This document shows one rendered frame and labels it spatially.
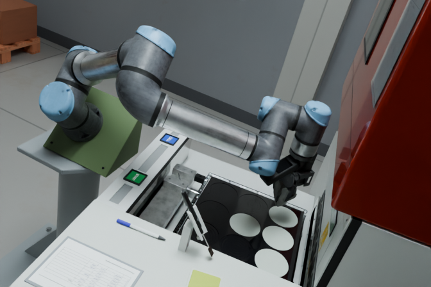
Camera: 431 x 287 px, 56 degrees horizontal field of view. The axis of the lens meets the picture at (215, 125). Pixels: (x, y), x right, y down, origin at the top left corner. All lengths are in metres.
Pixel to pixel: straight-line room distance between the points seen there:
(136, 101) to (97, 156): 0.53
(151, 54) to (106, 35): 3.22
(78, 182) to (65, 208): 0.15
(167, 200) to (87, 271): 0.42
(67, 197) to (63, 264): 0.71
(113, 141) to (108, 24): 2.80
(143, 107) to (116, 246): 0.35
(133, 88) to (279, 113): 0.40
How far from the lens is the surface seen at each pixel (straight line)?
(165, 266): 1.04
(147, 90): 1.02
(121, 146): 1.49
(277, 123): 1.11
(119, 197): 1.21
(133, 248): 1.07
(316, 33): 3.07
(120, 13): 4.09
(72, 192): 1.68
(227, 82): 3.68
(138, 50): 1.05
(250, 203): 1.38
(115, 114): 1.54
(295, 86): 3.20
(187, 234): 1.03
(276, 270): 1.21
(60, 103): 1.37
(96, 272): 1.01
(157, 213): 1.29
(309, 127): 1.13
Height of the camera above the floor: 1.76
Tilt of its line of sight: 29 degrees down
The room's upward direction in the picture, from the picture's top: 15 degrees clockwise
